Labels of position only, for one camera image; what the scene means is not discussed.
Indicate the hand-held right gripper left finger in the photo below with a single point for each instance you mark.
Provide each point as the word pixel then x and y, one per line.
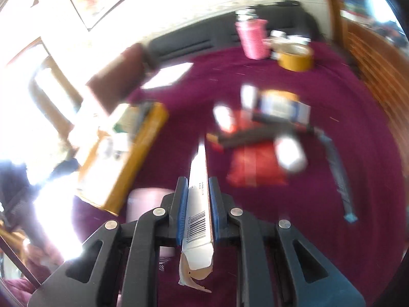
pixel 181 211

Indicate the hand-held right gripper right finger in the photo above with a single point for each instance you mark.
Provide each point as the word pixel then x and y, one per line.
pixel 214 206

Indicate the long white carton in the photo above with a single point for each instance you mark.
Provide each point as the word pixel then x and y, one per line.
pixel 198 204

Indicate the red snack packet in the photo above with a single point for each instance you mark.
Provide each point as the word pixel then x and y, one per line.
pixel 255 166

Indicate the yellow cardboard box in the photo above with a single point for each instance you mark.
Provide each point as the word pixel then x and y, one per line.
pixel 137 163

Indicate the black marker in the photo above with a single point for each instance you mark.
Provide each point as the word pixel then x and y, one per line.
pixel 255 136

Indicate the white green carton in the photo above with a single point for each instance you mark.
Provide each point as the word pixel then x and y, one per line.
pixel 131 118

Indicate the yellow cracker packet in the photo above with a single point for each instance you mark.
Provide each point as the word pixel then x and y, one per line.
pixel 281 95

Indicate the pink soft object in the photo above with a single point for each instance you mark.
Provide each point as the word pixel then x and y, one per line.
pixel 148 201

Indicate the maroon velvet tablecloth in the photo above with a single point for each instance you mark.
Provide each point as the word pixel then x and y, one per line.
pixel 287 246

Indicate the white plastic bottle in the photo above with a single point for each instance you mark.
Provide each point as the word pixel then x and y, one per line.
pixel 249 96
pixel 223 118
pixel 290 155

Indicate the blue white box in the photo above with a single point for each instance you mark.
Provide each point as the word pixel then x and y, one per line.
pixel 284 108

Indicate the dark slim pen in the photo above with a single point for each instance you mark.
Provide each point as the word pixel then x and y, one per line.
pixel 340 179

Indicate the white paper sheets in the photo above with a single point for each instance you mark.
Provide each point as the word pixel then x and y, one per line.
pixel 167 75

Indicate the black leather sofa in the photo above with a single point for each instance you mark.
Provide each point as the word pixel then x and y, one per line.
pixel 198 44

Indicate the yellow tape roll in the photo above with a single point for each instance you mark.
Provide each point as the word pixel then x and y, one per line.
pixel 295 59

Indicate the bottle with pink knit sleeve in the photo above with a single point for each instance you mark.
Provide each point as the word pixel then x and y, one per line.
pixel 254 38

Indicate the wooden glass cabinet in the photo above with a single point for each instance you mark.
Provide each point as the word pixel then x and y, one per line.
pixel 367 54

